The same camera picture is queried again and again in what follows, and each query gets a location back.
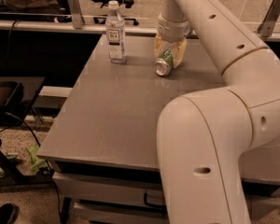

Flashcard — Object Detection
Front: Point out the green soda can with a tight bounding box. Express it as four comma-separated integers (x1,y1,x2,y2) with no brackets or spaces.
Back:
154,49,174,77

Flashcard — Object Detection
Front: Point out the black side stand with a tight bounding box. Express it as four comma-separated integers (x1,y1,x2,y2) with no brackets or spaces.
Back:
0,77,52,187

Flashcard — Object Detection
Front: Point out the metal bracket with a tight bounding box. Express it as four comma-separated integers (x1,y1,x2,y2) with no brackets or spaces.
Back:
258,0,280,37
67,0,84,29

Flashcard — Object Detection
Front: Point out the grey drawer cabinet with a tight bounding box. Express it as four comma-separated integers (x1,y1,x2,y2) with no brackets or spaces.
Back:
51,159,280,224

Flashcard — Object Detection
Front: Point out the left metal bracket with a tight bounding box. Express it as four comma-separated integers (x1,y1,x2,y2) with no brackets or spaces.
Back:
67,0,84,29

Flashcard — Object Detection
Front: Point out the black drawer handle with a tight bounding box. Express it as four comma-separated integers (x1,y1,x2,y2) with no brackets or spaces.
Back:
143,193,165,209

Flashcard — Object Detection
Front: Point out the black cable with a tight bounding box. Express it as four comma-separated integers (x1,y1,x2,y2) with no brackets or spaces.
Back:
0,110,62,217

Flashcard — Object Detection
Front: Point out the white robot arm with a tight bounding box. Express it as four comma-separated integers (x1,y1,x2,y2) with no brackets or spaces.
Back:
157,0,280,224

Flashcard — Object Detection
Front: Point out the right metal bracket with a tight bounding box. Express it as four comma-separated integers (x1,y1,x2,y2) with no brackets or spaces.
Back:
258,0,280,37

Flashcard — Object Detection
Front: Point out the green crumpled wrapper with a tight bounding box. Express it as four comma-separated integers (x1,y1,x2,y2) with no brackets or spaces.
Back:
26,144,48,173

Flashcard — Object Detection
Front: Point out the clear plastic water bottle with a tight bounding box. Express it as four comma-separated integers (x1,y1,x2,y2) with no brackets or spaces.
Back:
105,0,126,63

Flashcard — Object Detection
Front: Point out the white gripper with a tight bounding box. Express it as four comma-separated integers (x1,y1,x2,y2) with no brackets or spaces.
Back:
154,13,190,68

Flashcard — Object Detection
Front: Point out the black shoe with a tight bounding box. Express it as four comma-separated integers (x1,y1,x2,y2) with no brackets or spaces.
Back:
0,203,20,224

